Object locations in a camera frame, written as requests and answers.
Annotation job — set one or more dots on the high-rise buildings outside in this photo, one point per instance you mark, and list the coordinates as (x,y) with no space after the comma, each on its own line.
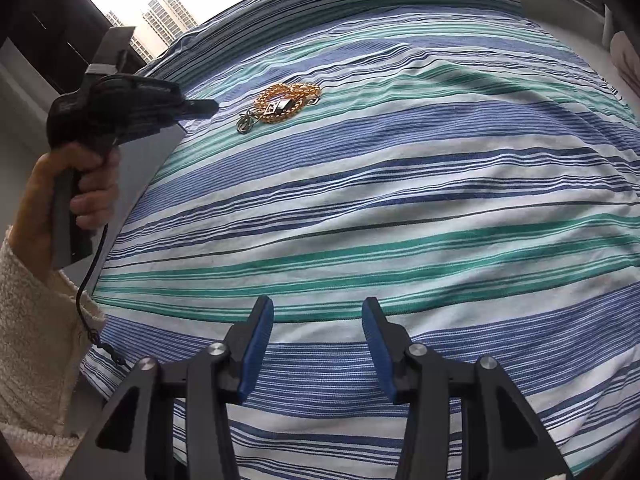
(165,20)

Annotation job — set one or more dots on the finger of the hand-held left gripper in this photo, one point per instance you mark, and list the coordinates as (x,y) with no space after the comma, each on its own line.
(200,107)

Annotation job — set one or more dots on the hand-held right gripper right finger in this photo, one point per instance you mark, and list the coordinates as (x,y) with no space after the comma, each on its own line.
(382,355)

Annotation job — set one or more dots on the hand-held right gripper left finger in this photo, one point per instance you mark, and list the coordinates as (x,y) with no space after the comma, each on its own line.
(252,355)

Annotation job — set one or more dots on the pale cloth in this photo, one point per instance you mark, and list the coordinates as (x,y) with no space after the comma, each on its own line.
(625,50)

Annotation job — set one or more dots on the white cardboard box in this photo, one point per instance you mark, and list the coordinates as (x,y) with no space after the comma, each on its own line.
(150,165)

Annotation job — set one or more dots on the person's left hand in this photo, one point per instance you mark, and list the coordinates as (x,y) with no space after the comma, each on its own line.
(30,210)

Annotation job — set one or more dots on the striped blue green blanket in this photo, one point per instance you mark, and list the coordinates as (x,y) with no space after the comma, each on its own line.
(400,210)

